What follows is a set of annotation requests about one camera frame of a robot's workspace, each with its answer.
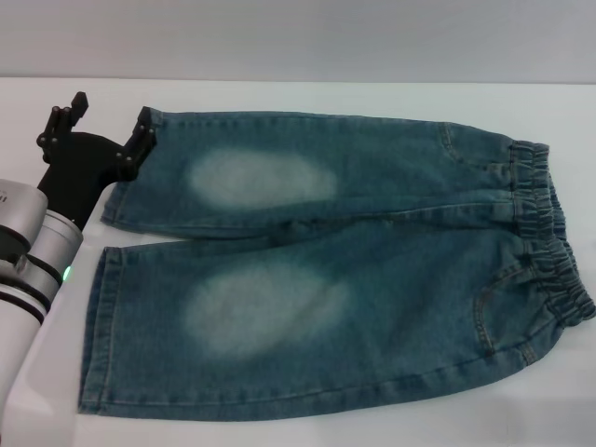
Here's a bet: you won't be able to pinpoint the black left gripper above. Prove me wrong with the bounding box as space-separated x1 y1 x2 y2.
35 91 164 230

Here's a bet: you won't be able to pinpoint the blue denim shorts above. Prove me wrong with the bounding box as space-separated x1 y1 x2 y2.
77 106 596 423

